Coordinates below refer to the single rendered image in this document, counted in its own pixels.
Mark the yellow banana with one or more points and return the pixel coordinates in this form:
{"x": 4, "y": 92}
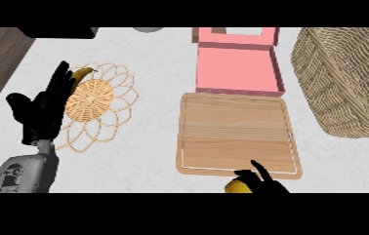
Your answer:
{"x": 80, "y": 77}

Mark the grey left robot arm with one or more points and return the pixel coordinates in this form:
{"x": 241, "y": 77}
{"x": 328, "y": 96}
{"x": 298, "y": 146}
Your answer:
{"x": 27, "y": 174}

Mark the tan wicker basket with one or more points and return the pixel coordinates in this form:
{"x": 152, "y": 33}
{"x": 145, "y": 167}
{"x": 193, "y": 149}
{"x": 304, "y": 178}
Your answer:
{"x": 334, "y": 80}

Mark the yellow lemon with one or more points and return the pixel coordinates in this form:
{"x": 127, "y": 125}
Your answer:
{"x": 236, "y": 186}

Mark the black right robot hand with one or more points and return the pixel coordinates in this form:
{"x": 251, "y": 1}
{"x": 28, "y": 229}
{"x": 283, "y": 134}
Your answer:
{"x": 261, "y": 183}

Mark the wooden cutting board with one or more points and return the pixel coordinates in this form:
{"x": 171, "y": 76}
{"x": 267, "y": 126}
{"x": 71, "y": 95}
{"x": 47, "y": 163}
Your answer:
{"x": 236, "y": 135}

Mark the pink open box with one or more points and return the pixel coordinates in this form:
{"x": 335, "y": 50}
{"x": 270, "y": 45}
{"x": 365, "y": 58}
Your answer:
{"x": 236, "y": 66}

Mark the grey round object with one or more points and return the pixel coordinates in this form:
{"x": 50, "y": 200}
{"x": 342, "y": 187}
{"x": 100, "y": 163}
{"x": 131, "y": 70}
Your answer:
{"x": 148, "y": 29}

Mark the woven wicker flower placemat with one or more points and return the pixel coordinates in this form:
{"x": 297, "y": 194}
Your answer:
{"x": 97, "y": 106}

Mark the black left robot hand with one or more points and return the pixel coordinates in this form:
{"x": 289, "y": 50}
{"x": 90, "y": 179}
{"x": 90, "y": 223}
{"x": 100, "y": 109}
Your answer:
{"x": 41, "y": 110}

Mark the black appliance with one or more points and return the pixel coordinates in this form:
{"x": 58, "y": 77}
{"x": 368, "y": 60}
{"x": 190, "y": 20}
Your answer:
{"x": 56, "y": 32}

